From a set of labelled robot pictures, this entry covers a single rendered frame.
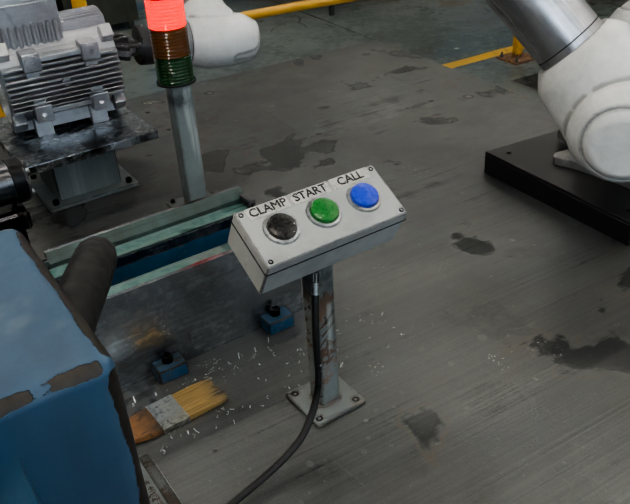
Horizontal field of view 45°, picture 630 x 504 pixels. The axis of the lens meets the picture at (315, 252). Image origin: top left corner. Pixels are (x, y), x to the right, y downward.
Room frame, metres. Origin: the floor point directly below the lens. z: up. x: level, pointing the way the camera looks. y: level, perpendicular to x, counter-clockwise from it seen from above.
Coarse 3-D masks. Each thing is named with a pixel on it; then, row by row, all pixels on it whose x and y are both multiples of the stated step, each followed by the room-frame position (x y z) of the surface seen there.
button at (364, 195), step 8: (360, 184) 0.70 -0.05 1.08; (368, 184) 0.71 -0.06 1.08; (352, 192) 0.69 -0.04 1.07; (360, 192) 0.69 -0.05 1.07; (368, 192) 0.70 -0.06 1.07; (376, 192) 0.70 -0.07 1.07; (352, 200) 0.69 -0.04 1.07; (360, 200) 0.69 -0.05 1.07; (368, 200) 0.69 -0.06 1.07; (376, 200) 0.69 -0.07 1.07
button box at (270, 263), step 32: (320, 192) 0.69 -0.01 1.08; (384, 192) 0.71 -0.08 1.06; (256, 224) 0.65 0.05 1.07; (320, 224) 0.65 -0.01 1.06; (352, 224) 0.66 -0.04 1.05; (384, 224) 0.68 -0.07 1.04; (256, 256) 0.62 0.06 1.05; (288, 256) 0.62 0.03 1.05; (320, 256) 0.64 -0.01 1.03; (256, 288) 0.63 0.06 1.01
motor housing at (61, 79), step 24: (72, 24) 1.36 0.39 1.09; (96, 24) 1.38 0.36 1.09; (24, 48) 1.30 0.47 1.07; (48, 48) 1.31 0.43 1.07; (72, 48) 1.32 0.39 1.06; (0, 72) 1.26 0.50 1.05; (48, 72) 1.29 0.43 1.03; (72, 72) 1.31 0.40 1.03; (96, 72) 1.33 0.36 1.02; (120, 72) 1.35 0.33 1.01; (0, 96) 1.38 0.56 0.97; (24, 96) 1.25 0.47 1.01; (48, 96) 1.27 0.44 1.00; (72, 96) 1.29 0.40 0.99; (72, 120) 1.33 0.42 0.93
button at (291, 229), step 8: (272, 216) 0.65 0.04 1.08; (280, 216) 0.65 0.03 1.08; (288, 216) 0.65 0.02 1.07; (272, 224) 0.64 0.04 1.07; (280, 224) 0.64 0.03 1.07; (288, 224) 0.64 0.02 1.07; (296, 224) 0.65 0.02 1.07; (272, 232) 0.63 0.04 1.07; (280, 232) 0.63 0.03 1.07; (288, 232) 0.63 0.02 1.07
